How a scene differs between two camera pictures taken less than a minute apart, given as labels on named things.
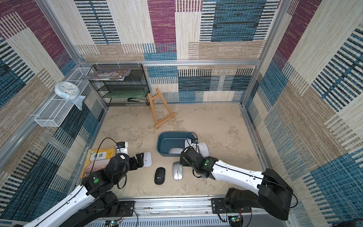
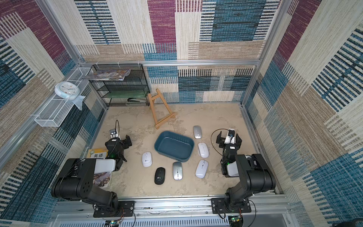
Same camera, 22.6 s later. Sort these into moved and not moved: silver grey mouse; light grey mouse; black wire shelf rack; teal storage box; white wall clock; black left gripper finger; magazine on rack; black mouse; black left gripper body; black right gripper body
Moved: black left gripper body; light grey mouse; black left gripper finger; black right gripper body
Not moved: black mouse; magazine on rack; white wall clock; black wire shelf rack; silver grey mouse; teal storage box
